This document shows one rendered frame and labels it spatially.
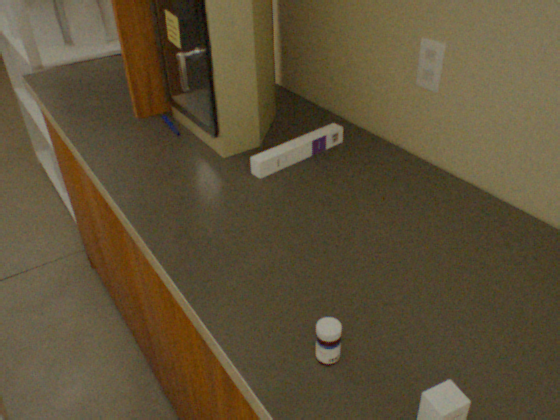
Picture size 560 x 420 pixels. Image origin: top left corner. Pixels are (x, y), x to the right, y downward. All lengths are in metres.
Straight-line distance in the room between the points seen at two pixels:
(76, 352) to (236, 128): 1.25
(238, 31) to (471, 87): 0.53
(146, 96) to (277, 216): 0.67
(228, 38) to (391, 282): 0.66
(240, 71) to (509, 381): 0.86
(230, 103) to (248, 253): 0.43
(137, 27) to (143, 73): 0.13
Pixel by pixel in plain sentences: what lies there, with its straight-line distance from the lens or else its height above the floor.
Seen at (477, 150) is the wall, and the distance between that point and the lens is 1.25.
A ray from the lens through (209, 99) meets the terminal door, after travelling 1.26.
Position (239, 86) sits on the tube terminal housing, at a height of 1.12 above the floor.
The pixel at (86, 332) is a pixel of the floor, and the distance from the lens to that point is 2.28.
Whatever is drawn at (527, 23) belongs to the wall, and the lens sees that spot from 1.13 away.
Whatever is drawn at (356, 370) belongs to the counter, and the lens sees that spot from 0.79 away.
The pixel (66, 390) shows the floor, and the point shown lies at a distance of 2.11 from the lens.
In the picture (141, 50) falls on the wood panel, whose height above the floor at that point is 1.13.
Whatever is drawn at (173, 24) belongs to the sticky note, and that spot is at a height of 1.24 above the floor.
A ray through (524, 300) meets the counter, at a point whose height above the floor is 0.94.
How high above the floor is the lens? 1.56
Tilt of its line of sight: 34 degrees down
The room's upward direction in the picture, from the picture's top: 2 degrees counter-clockwise
